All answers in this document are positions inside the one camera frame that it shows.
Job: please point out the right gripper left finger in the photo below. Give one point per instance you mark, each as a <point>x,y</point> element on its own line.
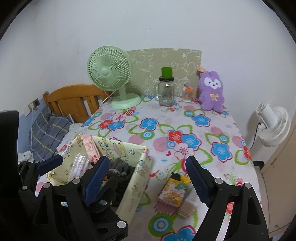
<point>81,209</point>

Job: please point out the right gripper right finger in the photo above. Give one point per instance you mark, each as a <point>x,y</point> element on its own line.
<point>247,220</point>

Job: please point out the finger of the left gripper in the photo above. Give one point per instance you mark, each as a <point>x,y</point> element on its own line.
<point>49,164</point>

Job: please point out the clear plastic packet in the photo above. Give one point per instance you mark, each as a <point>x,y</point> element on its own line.
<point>80,165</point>

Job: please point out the pink tissue pack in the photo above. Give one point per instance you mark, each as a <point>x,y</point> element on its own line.
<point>91,148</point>

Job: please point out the cartoon animal tissue pack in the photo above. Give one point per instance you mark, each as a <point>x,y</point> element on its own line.
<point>174,190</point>

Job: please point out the red striped cloth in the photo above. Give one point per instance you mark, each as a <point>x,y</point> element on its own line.
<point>160,207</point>

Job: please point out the black umbrella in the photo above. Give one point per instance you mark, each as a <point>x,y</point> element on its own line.
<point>121,170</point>

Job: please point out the yellow fabric storage box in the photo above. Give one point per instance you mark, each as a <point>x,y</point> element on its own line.
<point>134,155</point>

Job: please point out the blue plaid pillow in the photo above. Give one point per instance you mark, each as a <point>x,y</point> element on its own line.
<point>46,134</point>

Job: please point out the beige door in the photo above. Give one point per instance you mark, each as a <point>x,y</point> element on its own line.
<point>279,181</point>

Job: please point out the wooden bed headboard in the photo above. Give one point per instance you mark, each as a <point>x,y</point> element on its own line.
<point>80,101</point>

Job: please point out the white standing fan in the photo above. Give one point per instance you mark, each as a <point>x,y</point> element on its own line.
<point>273,127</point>

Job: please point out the green desk fan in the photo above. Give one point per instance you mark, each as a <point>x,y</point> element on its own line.
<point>110,69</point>

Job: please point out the floral tablecloth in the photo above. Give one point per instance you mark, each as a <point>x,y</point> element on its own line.
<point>172,134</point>

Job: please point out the purple plush bunny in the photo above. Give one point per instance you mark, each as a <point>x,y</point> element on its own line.
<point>211,91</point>

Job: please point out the glass jar green cup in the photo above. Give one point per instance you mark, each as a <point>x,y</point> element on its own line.
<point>164,89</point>

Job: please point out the cotton swab jar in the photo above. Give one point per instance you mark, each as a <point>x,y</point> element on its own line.
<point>187,94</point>

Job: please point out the green patterned board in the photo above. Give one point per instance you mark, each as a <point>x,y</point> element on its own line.
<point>147,67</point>

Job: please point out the wall power outlet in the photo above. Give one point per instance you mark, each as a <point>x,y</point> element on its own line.
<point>34,105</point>

